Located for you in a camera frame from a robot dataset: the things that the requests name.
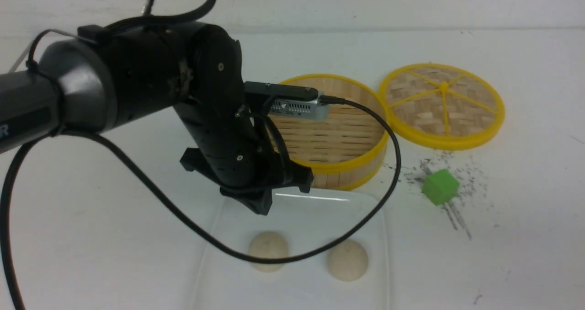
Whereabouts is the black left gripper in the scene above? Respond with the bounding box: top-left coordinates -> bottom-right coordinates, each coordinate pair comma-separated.
174,27 -> 314,216

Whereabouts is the steamed bun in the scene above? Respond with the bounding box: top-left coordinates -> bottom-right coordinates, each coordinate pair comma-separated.
247,231 -> 290,258
327,239 -> 369,282

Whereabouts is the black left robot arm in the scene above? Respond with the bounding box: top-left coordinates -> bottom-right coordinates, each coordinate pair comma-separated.
0,22 -> 317,215

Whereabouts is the white rectangular plate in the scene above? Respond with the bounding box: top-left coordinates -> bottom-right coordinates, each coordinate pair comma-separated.
191,187 -> 389,310

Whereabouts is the bamboo steamer basket yellow rim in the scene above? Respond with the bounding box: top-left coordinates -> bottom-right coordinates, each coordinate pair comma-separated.
271,73 -> 388,190

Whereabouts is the green cube block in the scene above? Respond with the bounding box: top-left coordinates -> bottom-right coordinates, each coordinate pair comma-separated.
422,170 -> 460,206

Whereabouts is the woven bamboo steamer lid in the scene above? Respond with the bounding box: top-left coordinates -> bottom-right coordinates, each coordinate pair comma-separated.
378,63 -> 505,151

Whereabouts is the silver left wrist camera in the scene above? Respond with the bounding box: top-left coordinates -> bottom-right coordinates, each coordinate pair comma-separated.
244,81 -> 330,121

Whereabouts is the black left camera cable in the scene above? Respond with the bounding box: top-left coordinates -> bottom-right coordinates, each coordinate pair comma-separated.
0,95 -> 402,310

